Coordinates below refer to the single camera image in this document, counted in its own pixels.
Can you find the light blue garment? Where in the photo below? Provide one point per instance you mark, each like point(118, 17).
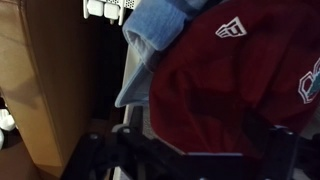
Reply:
point(156, 30)

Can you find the tan cardboard box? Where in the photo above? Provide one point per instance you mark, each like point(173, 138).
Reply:
point(40, 83)

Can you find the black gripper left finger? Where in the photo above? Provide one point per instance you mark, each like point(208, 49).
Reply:
point(133, 156)

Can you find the white power strip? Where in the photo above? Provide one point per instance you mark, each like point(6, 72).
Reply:
point(123, 5)

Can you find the white power plug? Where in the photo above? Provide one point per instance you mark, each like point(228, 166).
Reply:
point(111, 10)
point(95, 7)

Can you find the red baseball cap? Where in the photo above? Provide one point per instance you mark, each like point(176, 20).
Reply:
point(233, 83)

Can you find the small white object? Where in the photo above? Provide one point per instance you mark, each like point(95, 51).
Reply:
point(6, 121)

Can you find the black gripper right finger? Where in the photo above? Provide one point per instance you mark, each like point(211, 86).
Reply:
point(283, 153)

